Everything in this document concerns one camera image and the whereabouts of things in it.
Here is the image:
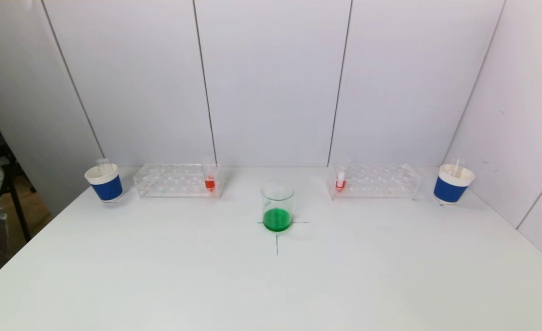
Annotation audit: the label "clear glass beaker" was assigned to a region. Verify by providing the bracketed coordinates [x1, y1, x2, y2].
[260, 180, 295, 233]

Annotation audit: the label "red pigment test tube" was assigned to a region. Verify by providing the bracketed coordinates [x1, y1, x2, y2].
[201, 158, 218, 193]

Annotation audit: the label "red pigment tube white label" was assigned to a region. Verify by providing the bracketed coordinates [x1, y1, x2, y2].
[335, 158, 351, 192]

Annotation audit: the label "clear acrylic test tube rack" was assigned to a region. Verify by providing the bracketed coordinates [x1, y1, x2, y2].
[133, 163, 222, 199]
[327, 162, 422, 200]

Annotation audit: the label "blue sleeved white paper cup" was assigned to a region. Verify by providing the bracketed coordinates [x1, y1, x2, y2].
[84, 163, 124, 203]
[433, 164, 476, 205]

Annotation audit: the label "black chair legs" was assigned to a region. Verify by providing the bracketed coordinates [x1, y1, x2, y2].
[0, 152, 33, 243]

